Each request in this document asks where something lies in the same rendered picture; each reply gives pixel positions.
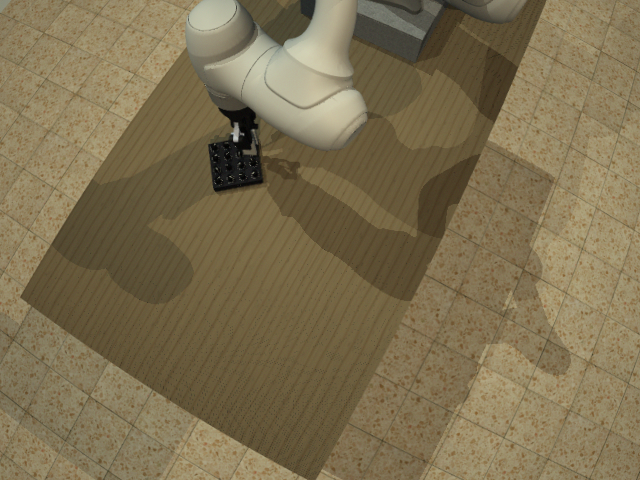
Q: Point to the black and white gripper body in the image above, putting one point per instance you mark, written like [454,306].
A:
[237,116]

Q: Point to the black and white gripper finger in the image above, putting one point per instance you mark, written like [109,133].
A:
[253,127]
[240,141]

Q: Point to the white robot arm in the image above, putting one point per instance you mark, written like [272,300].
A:
[305,89]

